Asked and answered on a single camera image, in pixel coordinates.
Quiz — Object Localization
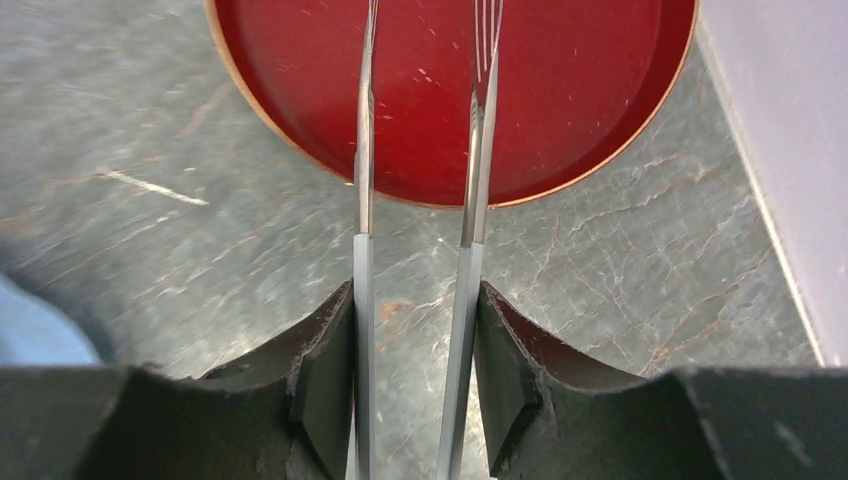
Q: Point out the metal tongs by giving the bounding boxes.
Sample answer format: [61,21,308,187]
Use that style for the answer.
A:
[353,1,504,479]

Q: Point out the blue three-tier cake stand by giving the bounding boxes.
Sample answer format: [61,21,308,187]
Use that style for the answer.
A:
[1,275,102,367]

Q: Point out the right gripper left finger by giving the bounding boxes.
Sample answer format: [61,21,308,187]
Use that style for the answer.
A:
[1,282,354,479]

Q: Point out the red round tray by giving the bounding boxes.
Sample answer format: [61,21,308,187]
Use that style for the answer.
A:
[206,0,698,208]

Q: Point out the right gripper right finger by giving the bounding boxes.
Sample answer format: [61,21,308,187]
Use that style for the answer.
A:
[474,283,847,479]

